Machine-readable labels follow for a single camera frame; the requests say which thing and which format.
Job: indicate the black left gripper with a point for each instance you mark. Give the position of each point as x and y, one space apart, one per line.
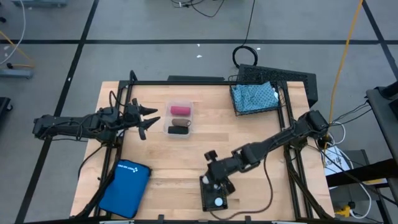
132 116

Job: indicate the small black plastic basket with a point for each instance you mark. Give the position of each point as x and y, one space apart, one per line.
206 199

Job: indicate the blue patterned cloth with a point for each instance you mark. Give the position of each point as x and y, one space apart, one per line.
253 96

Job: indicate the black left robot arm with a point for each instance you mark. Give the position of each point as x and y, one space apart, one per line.
62 124

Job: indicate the blue first aid pouch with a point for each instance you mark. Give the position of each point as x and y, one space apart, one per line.
124 189

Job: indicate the clear plastic container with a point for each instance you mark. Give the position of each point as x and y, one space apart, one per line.
167 116

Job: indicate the grey metal foot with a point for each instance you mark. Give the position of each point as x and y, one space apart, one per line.
15 73

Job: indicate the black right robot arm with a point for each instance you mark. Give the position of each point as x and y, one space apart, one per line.
273 141

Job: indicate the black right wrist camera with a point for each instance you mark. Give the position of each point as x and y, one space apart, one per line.
230 187

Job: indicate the black beam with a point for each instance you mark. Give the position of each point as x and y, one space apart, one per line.
360 172

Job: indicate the brown bandage roll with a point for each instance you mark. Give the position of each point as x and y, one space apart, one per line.
181 122

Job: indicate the black cart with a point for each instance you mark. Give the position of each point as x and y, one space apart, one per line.
384 118

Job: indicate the black metal table frame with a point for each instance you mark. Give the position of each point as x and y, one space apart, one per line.
202 82

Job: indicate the small white object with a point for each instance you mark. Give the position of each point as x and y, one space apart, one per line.
275 92

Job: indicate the black bandage roll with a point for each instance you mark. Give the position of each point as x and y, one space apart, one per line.
178 130

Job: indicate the pink bandage roll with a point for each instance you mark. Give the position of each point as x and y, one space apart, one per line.
180 110

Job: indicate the yellow plug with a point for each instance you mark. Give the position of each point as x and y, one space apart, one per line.
344 212

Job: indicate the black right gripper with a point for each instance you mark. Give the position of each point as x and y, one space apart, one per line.
220 169

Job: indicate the black edge clamp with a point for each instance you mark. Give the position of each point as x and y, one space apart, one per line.
247 219
160 218

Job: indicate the black mesh panel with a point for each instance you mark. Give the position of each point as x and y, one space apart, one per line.
280 76

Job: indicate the white paper bag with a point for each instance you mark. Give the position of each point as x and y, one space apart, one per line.
334 161

